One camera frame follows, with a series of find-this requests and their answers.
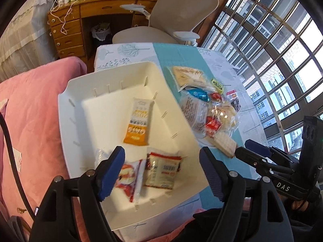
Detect blue foil snack packet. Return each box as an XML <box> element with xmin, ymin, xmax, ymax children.
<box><xmin>188</xmin><ymin>89</ymin><xmax>210</xmax><ymax>103</ymax></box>

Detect clear packet of beige flatbread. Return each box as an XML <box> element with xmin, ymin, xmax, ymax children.
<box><xmin>167</xmin><ymin>66</ymin><xmax>206</xmax><ymax>91</ymax></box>

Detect red and white snack packet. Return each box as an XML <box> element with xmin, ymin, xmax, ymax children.
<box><xmin>115</xmin><ymin>159</ymin><xmax>147</xmax><ymax>203</ymax></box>

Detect beige office chair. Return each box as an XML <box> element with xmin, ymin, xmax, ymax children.
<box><xmin>112</xmin><ymin>0</ymin><xmax>219</xmax><ymax>46</ymax></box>

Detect yellow-green pastry packet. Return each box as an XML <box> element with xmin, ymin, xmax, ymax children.
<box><xmin>211</xmin><ymin>78</ymin><xmax>225</xmax><ymax>92</ymax></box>

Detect wooden desk with drawers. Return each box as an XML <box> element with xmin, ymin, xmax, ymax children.
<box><xmin>48</xmin><ymin>0</ymin><xmax>162</xmax><ymax>58</ymax></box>

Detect large red candy packet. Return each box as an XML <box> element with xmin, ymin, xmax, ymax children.
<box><xmin>206</xmin><ymin>116</ymin><xmax>222</xmax><ymax>133</ymax></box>

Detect white plastic tray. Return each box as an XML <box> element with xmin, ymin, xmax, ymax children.
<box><xmin>58</xmin><ymin>61</ymin><xmax>211</xmax><ymax>232</ymax></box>

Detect trash bin with white liner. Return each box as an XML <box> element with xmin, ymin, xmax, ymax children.
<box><xmin>91</xmin><ymin>23</ymin><xmax>112</xmax><ymax>41</ymax></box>

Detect white cable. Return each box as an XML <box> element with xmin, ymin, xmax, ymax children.
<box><xmin>50</xmin><ymin>0</ymin><xmax>73</xmax><ymax>36</ymax></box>

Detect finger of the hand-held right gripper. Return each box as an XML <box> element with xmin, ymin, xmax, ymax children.
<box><xmin>235</xmin><ymin>147</ymin><xmax>294</xmax><ymax>180</ymax></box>
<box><xmin>244</xmin><ymin>139</ymin><xmax>300</xmax><ymax>167</ymax></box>

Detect pink blanket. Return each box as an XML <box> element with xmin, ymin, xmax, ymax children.
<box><xmin>0</xmin><ymin>56</ymin><xmax>202</xmax><ymax>242</ymax></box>

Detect clear packet of beige cookies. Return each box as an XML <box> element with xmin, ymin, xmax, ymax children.
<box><xmin>211</xmin><ymin>103</ymin><xmax>239</xmax><ymax>134</ymax></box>

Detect orange and white snack packet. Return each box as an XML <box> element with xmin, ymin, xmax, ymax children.
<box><xmin>123</xmin><ymin>98</ymin><xmax>155</xmax><ymax>147</ymax></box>

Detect white paper note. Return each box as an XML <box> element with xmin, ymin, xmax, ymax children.
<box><xmin>11</xmin><ymin>149</ymin><xmax>24</xmax><ymax>172</ymax></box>

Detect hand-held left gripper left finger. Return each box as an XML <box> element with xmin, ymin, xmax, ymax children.
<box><xmin>29</xmin><ymin>146</ymin><xmax>127</xmax><ymax>242</ymax></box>

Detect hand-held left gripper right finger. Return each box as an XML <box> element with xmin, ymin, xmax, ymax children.
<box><xmin>199</xmin><ymin>147</ymin><xmax>296</xmax><ymax>242</ymax></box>

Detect black and white snack packet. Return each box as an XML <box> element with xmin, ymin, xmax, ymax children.
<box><xmin>226</xmin><ymin>91</ymin><xmax>240</xmax><ymax>111</ymax></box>

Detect clear packet of wafers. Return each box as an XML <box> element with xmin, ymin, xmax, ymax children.
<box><xmin>213</xmin><ymin>132</ymin><xmax>238</xmax><ymax>159</ymax></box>

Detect metal window grille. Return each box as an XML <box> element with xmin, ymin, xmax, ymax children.
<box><xmin>202</xmin><ymin>0</ymin><xmax>323</xmax><ymax>157</ymax></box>

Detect black cable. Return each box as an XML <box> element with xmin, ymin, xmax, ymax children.
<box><xmin>0</xmin><ymin>112</ymin><xmax>36</xmax><ymax>220</ymax></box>

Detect white red-label snack packet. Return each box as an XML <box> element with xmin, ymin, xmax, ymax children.
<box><xmin>144</xmin><ymin>152</ymin><xmax>182</xmax><ymax>190</ymax></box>

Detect white lace curtain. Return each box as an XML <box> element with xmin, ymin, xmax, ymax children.
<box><xmin>0</xmin><ymin>0</ymin><xmax>58</xmax><ymax>81</ymax></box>

